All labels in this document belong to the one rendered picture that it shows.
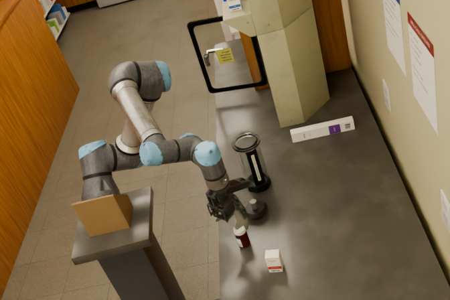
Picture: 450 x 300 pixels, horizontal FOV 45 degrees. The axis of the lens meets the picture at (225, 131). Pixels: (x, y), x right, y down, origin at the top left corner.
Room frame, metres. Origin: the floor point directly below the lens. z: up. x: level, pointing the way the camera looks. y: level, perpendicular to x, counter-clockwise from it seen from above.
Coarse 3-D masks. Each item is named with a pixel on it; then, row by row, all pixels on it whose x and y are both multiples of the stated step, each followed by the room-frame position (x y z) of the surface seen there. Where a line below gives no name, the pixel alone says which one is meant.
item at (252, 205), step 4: (252, 200) 1.52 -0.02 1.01; (256, 200) 1.55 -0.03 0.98; (248, 204) 1.54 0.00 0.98; (252, 204) 1.51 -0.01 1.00; (256, 204) 1.51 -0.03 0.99; (260, 204) 1.52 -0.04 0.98; (264, 204) 1.52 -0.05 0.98; (248, 208) 1.52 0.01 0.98; (252, 208) 1.51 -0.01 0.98; (256, 208) 1.51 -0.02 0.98; (260, 208) 1.50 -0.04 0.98; (264, 208) 1.50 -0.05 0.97; (248, 212) 1.50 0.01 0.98; (252, 212) 1.49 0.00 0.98; (256, 212) 1.49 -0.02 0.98; (260, 212) 1.48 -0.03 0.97; (264, 212) 1.49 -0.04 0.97; (248, 216) 1.49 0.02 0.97; (252, 216) 1.48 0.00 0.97; (256, 216) 1.48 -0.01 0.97; (260, 216) 1.48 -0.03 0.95
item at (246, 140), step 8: (240, 136) 1.72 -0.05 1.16; (248, 136) 1.71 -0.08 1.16; (256, 136) 1.68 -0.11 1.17; (232, 144) 1.68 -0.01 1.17; (240, 144) 1.71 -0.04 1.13; (248, 144) 1.72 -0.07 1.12; (256, 144) 1.64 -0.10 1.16; (240, 152) 1.63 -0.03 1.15; (240, 160) 1.65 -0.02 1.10; (248, 168) 1.64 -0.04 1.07; (264, 168) 1.65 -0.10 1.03; (248, 176) 1.64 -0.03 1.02; (264, 176) 1.64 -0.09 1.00
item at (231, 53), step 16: (208, 32) 2.37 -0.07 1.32; (224, 32) 2.35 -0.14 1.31; (240, 32) 2.33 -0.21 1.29; (208, 48) 2.38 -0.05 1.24; (224, 48) 2.36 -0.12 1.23; (240, 48) 2.33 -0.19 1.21; (224, 64) 2.37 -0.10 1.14; (240, 64) 2.34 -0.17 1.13; (256, 64) 2.31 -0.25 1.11; (224, 80) 2.37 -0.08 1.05; (240, 80) 2.35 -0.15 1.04; (256, 80) 2.32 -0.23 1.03
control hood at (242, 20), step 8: (224, 8) 2.13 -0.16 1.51; (248, 8) 2.05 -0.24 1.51; (224, 16) 2.05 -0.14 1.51; (232, 16) 2.03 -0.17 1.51; (240, 16) 2.01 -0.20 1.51; (248, 16) 2.00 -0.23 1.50; (232, 24) 2.01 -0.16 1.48; (240, 24) 2.01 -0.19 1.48; (248, 24) 2.00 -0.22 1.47; (248, 32) 2.00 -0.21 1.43
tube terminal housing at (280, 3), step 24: (264, 0) 1.99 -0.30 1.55; (288, 0) 2.02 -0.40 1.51; (264, 24) 1.99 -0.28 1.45; (288, 24) 2.00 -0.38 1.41; (312, 24) 2.08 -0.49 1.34; (264, 48) 2.00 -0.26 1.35; (288, 48) 1.98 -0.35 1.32; (312, 48) 2.07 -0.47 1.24; (288, 72) 1.98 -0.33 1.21; (312, 72) 2.05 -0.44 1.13; (288, 96) 1.99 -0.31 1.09; (312, 96) 2.03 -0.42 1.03; (288, 120) 1.99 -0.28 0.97
